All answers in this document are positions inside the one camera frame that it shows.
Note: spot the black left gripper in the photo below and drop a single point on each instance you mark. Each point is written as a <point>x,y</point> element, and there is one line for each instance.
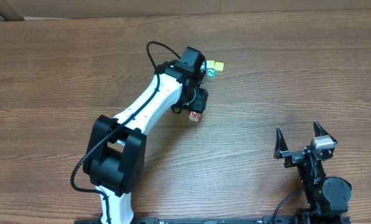
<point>197,103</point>

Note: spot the green letter Z block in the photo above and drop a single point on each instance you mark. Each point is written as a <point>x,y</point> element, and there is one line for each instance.
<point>210,74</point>

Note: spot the red letter Q block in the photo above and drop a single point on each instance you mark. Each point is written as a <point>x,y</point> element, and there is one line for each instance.
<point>194,116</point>

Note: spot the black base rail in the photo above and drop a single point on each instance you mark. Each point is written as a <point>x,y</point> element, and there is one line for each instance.
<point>263,220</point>

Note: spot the yellow block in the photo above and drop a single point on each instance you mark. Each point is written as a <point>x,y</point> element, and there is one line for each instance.
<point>219,67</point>
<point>210,64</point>

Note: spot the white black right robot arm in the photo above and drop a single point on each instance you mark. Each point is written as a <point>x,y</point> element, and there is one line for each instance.
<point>327,197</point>

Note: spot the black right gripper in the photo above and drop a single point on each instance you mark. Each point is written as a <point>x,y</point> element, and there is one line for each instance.
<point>292,155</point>

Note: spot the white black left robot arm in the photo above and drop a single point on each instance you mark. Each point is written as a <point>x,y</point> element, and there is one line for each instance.
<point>114,159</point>

